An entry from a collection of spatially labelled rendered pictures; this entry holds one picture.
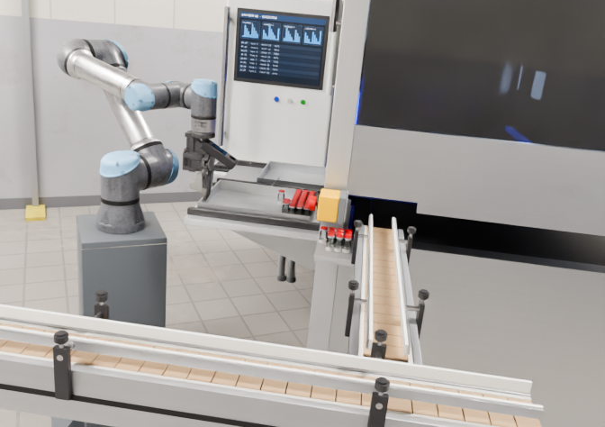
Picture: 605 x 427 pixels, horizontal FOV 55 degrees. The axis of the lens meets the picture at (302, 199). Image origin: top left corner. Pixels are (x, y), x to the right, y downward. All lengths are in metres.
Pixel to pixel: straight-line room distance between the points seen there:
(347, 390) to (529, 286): 0.95
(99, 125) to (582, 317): 3.44
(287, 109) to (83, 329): 1.73
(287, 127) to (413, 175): 1.13
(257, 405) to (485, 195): 0.95
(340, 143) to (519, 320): 0.72
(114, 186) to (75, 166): 2.62
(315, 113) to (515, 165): 1.19
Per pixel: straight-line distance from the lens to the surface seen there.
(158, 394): 0.94
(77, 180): 4.47
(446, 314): 1.76
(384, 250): 1.48
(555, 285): 1.77
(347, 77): 1.54
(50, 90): 4.32
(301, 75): 2.57
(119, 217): 1.84
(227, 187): 1.99
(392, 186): 1.60
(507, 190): 1.64
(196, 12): 4.41
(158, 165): 1.89
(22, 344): 1.06
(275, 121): 2.62
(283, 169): 2.29
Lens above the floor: 1.48
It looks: 18 degrees down
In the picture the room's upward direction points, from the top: 5 degrees clockwise
